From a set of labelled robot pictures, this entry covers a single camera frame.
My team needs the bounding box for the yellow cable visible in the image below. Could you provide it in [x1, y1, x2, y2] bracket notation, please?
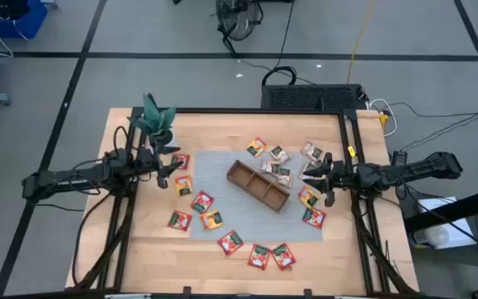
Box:
[345, 0, 376, 84]

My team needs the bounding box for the white box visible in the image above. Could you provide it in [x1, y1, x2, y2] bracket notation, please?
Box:
[408, 196, 478, 250]

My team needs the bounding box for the black power adapter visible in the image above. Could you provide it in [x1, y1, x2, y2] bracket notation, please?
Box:
[391, 149, 408, 168]

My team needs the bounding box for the coiled black cable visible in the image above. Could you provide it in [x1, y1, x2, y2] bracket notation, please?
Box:
[261, 65, 298, 87]

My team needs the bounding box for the three-compartment wooden tray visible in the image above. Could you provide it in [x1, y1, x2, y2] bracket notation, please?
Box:
[226, 159, 292, 213]

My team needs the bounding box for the snake plant in white pot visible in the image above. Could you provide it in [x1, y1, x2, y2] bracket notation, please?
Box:
[127, 92, 180, 153]

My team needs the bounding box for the large blue plastic bin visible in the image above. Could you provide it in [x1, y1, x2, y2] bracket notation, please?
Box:
[0, 0, 49, 39]

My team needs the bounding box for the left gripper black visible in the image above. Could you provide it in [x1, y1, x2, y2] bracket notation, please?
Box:
[138, 142, 184, 190]

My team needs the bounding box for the black computer case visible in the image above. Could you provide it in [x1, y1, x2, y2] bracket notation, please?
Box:
[261, 84, 368, 110]

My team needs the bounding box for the red strawberry tea packet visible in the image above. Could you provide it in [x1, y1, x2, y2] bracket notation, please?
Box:
[190, 190, 216, 214]
[167, 210, 193, 233]
[302, 206, 327, 230]
[246, 243, 271, 272]
[217, 229, 245, 257]
[271, 242, 297, 272]
[170, 153, 191, 170]

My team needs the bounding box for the grey woven placemat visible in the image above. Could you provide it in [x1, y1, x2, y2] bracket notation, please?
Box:
[189, 149, 324, 243]

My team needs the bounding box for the black floor fan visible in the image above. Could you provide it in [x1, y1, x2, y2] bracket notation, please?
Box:
[215, 0, 265, 57]

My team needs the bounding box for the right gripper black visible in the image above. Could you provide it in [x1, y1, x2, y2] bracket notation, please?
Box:
[303, 152, 356, 208]

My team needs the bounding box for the black metal desk frame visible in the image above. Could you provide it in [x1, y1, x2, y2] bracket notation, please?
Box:
[402, 97, 478, 299]

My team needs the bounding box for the white cable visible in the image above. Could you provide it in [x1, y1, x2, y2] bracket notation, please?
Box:
[367, 98, 398, 138]

